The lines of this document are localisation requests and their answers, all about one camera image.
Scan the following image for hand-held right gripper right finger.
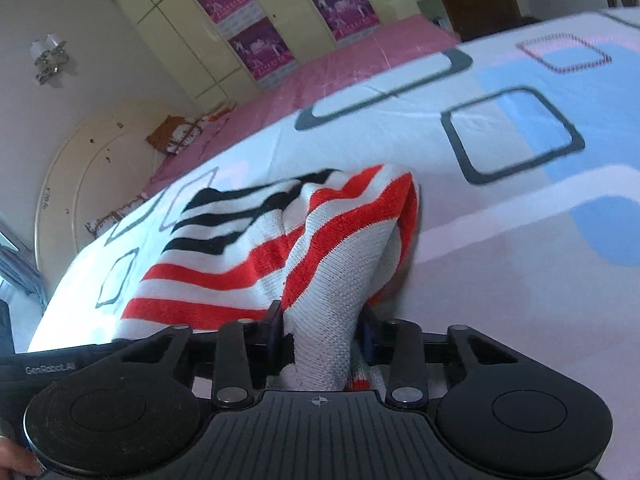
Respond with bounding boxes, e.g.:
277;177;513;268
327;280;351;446
359;306;522;409

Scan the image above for cream wardrobe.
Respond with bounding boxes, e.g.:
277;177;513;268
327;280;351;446
82;0;442;107

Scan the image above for pink bed sheet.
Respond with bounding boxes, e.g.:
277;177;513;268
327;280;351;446
142;14;462;199

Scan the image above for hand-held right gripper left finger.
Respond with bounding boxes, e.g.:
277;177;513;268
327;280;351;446
119;300;284;409

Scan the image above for white pillow with brown trim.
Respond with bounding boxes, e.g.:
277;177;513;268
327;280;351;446
84;194;152;239

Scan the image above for grey window curtain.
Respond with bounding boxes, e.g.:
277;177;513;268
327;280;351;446
0;214;49;307

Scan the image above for person's left hand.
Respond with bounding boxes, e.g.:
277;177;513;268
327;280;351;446
0;435;46;479

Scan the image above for glass wall lamp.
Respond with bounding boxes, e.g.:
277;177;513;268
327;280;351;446
30;33;71;84

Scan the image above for cream round headboard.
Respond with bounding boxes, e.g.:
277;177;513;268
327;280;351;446
35;100;202;282

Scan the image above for white black red striped sweater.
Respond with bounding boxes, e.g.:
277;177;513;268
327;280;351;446
114;162;422;394

